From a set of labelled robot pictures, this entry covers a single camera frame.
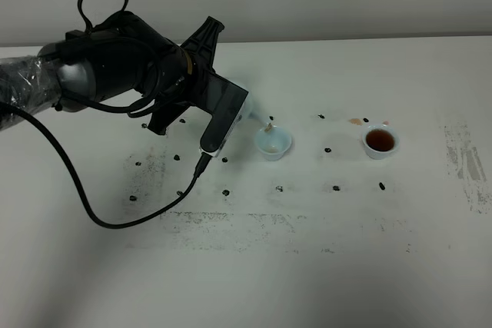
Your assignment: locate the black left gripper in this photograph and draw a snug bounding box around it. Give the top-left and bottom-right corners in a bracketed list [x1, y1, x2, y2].
[148, 16, 248, 135]

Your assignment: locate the light blue porcelain teapot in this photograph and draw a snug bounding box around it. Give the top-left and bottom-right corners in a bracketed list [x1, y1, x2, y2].
[234, 81, 273, 134]

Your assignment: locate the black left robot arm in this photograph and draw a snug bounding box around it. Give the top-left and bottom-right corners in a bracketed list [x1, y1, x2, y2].
[1, 12, 248, 135]

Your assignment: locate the right blue porcelain teacup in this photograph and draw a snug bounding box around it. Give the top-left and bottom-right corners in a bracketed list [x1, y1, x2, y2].
[361, 124, 400, 160]

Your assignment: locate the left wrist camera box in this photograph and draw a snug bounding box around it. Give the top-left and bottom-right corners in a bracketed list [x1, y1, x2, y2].
[197, 73, 248, 157]

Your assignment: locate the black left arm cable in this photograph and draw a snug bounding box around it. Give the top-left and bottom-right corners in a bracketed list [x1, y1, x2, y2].
[0, 0, 212, 230]

